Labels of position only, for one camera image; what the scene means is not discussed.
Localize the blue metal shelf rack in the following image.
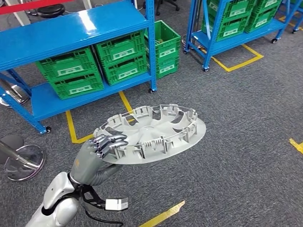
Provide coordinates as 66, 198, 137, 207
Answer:
184, 0, 303, 73
0, 0, 158, 135

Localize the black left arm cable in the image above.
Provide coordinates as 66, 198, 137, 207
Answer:
85, 209, 124, 227

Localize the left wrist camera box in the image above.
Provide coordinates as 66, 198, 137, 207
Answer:
105, 196, 128, 212

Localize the black office chair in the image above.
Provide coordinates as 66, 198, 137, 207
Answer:
143, 0, 181, 16

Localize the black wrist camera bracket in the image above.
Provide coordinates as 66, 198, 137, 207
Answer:
79, 184, 107, 210

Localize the grey plastic wheel hubcap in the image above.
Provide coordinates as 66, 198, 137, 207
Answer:
93, 104, 206, 166

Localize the red barrier belt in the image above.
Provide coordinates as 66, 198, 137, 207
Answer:
0, 0, 74, 16

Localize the black stool chrome base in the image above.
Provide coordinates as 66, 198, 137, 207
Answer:
36, 3, 66, 19

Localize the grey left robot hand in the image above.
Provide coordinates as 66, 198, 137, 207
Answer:
70, 134, 128, 187

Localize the white desk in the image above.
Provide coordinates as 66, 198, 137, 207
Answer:
5, 0, 31, 26

